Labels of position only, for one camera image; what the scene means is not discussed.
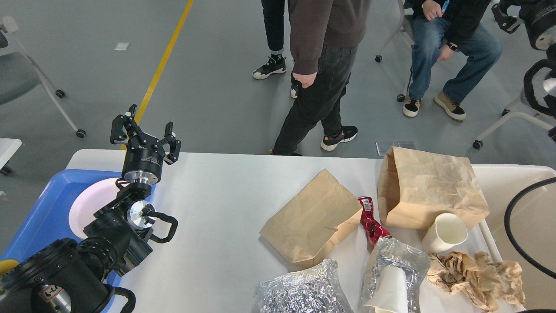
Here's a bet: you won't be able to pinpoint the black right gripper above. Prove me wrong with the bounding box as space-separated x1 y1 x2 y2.
492 0 556 51

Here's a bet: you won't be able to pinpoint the white paper cup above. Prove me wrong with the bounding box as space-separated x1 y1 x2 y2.
421 213 467 253

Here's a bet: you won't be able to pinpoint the teal mug yellow inside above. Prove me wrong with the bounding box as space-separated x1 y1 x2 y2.
0 258 20 278

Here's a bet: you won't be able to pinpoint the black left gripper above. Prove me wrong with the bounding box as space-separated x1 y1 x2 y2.
109 104 182 185

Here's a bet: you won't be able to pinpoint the white plastic bin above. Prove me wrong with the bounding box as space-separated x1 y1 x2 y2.
474 164 556 309

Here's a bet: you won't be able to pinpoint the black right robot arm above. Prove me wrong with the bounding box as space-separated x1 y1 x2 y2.
490 0 555 279

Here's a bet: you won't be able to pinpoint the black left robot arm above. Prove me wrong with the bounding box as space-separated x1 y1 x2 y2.
1 104 181 313

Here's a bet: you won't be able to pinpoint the white side table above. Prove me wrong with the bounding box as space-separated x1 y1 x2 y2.
0 137 22 176

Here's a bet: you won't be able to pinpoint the foil bag with paper cup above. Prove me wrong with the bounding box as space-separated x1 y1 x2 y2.
358 237 430 313

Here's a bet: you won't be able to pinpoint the pink plate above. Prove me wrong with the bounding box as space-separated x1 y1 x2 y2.
68 178 119 240

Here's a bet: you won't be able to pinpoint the red foil wrapper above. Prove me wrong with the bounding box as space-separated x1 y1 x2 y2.
358 196 392 253

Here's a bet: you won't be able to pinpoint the blue plastic tray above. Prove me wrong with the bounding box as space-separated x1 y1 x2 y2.
0 169 156 311

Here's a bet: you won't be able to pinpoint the crumpled brown paper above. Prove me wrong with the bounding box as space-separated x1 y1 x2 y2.
427 251 526 313

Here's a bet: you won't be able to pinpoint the crumpled aluminium foil bag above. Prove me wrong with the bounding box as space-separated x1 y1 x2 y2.
255 258 353 313

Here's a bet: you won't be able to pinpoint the brown paper bag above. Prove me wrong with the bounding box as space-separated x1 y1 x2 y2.
377 147 489 230
260 169 363 269

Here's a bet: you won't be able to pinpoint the grey office chair left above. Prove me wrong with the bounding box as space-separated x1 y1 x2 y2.
0 16 86 138

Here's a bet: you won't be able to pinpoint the walking person dark clothes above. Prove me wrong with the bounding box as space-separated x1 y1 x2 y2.
270 0 371 156

